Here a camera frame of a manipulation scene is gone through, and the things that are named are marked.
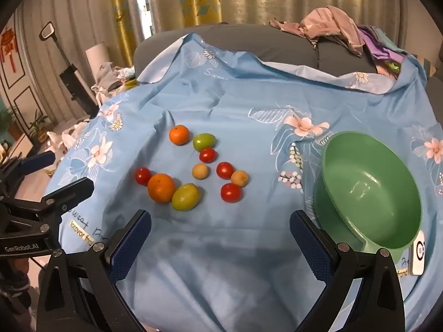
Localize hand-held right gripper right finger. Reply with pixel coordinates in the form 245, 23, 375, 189
289, 209, 405, 332

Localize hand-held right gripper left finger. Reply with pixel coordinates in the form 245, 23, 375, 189
36, 209, 153, 332

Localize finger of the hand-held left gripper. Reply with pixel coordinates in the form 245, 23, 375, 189
0, 179, 96, 230
0, 150, 56, 199

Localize orange tomato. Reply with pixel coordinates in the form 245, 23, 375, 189
147, 173, 176, 203

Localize large green fruit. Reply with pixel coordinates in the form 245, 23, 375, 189
172, 183, 201, 211

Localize green plastic bowl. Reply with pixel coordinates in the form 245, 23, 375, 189
313, 131, 423, 254

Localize small orange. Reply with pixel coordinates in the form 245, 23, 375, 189
169, 125, 190, 146

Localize small green fruit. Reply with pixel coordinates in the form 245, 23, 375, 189
193, 133, 217, 152

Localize potted green plant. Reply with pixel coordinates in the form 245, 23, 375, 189
28, 109, 49, 142
0, 107, 18, 139

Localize white plastic bags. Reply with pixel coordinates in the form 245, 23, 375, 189
47, 121, 91, 153

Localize black stick vacuum cleaner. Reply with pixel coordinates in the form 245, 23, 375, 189
39, 22, 99, 116

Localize white small device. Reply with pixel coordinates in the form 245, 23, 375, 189
413, 230, 427, 276

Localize pile of laundry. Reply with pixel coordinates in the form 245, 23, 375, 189
92, 61, 137, 94

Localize blue floral cloth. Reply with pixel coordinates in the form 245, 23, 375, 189
52, 33, 443, 332

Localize yellow patterned curtain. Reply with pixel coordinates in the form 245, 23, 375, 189
108, 0, 137, 70

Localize grey sofa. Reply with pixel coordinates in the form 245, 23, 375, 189
426, 76, 443, 106
133, 24, 404, 80

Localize purple clothes pile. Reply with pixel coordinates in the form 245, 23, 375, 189
360, 24, 409, 75

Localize pink clothes pile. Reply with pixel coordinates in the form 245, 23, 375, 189
269, 6, 367, 58

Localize red wall ornament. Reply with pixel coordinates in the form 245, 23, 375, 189
0, 28, 18, 71

